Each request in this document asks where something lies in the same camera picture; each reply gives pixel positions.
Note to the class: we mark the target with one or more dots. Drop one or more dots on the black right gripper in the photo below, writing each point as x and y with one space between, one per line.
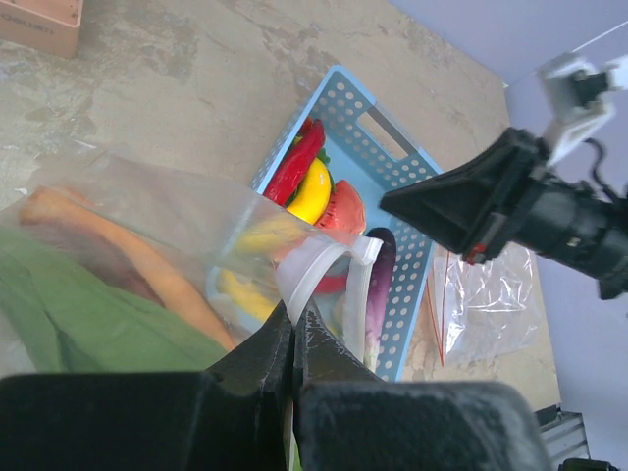
476 209

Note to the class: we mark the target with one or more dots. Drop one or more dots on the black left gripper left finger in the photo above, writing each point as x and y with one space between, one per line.
230 416

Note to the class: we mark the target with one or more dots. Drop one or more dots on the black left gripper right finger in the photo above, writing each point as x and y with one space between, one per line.
346 418

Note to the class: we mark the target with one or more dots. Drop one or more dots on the purple eggplant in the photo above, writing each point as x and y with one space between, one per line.
377 298

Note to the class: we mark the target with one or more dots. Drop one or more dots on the clear polka dot zip bag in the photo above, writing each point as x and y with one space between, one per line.
201 225

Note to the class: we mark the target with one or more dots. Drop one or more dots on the green leafy vegetable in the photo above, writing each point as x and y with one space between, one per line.
69 321

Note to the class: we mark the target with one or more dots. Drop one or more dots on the orange purple papaya slice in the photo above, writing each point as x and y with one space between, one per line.
177 293

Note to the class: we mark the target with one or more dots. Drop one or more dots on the clear bag with orange zipper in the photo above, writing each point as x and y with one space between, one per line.
482 311

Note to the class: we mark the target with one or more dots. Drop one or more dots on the yellow banana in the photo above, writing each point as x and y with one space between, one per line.
313 194
257 302

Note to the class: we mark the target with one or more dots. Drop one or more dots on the light blue plastic basket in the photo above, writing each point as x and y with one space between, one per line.
370 152

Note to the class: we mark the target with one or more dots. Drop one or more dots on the watermelon slice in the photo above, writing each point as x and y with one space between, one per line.
345 211

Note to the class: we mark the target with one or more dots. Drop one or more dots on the peach plastic file organizer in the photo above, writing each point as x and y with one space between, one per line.
48 26

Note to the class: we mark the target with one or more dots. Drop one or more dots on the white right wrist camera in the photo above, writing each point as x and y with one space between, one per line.
578 92

